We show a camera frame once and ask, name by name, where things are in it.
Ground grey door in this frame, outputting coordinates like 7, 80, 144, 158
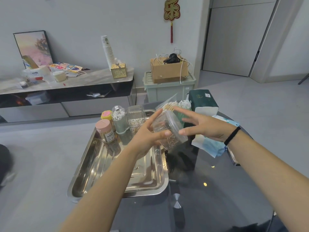
202, 0, 282, 77

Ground framed pink painting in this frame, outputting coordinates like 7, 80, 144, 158
13, 30, 53, 68

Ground white carton blue label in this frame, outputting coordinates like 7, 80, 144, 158
23, 65, 52, 81

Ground gold tissue box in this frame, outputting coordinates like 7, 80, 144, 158
110, 62, 127, 79

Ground black device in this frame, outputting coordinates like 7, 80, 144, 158
163, 53, 181, 64

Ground stack of paper cups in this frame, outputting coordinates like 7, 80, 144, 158
101, 35, 116, 69

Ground green bag white swabs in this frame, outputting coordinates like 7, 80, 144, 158
177, 99, 192, 119

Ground yellow open carton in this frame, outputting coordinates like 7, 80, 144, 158
22, 55, 39, 69

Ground clear round hairpin jar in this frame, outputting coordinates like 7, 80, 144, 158
151, 110, 189, 150

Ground brown chair metal legs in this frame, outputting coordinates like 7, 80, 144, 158
297, 73, 309, 85

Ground pink lid toothpick jar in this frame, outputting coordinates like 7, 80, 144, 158
95, 119, 116, 144

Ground red gold wall ornament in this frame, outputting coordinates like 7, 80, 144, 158
164, 0, 181, 44

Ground grey low console cabinet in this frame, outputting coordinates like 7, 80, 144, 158
0, 67, 135, 123

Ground metal table mount disc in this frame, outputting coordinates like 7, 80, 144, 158
172, 193, 182, 209

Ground person's left forearm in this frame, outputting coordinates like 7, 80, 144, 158
59, 142, 155, 232

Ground clear plastic shelf container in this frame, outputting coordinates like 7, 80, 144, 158
25, 90, 50, 105

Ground person's right forearm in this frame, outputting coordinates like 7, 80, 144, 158
226, 137, 309, 232

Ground green swab holder clear dome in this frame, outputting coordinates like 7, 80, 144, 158
111, 105, 130, 135

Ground brown cardboard box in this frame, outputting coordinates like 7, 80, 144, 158
150, 55, 189, 84

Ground dark green tissue pack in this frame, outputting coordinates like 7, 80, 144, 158
188, 89, 220, 117

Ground cream round container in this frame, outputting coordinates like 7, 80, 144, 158
52, 71, 67, 82

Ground stainless steel tray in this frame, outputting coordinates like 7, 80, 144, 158
67, 109, 169, 203

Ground colourful cards pile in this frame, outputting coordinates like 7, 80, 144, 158
49, 62, 87, 76

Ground pink bottle yellow lid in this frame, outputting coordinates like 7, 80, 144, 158
100, 110, 114, 131

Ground person's right hand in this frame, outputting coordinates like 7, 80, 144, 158
173, 105, 239, 143

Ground pale green storage bin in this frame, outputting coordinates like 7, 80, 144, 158
142, 71, 196, 103

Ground clear square cotton swab box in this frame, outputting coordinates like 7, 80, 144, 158
126, 105, 147, 138

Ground person's left hand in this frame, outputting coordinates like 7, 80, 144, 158
128, 108, 172, 160

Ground white cable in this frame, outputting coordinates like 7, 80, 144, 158
154, 47, 193, 84

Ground black wrist band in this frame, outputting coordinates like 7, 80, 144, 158
224, 126, 241, 146

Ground clear bag wooden cotton swabs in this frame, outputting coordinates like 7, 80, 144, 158
155, 93, 179, 113

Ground round marble table black base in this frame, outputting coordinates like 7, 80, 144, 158
0, 144, 16, 188

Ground blue wet wipes pack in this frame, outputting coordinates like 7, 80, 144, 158
191, 115, 240, 159

